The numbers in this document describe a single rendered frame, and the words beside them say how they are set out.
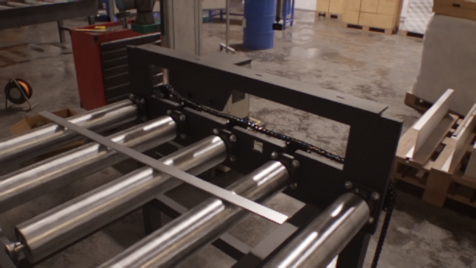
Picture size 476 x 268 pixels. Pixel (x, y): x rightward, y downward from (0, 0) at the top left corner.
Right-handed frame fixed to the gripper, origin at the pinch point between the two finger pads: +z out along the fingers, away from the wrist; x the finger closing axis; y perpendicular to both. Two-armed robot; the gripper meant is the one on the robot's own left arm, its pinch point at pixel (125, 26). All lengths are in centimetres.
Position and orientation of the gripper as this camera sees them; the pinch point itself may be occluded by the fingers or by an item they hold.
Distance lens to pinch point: 365.9
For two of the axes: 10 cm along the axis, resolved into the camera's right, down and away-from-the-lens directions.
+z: 0.8, 9.3, 3.7
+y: -8.3, -1.4, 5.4
